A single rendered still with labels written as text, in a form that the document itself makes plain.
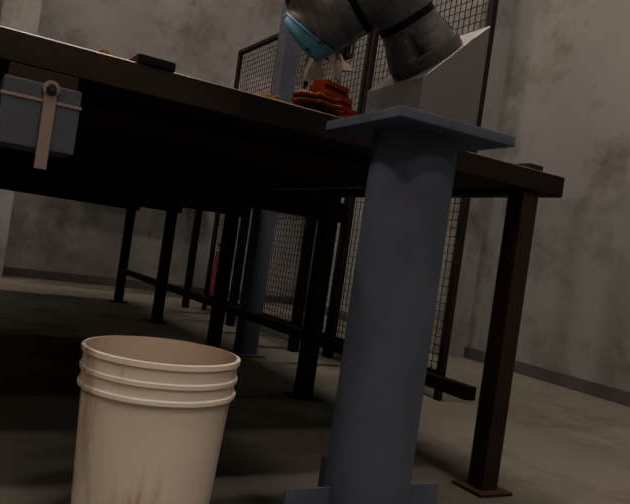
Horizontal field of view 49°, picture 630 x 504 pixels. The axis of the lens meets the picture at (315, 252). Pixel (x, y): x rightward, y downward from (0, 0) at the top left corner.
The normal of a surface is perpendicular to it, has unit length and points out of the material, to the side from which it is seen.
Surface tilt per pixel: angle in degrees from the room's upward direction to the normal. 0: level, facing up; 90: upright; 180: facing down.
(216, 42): 90
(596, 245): 90
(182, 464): 93
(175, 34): 90
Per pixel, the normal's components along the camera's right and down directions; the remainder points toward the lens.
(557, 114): -0.87, -0.13
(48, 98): 0.51, 0.07
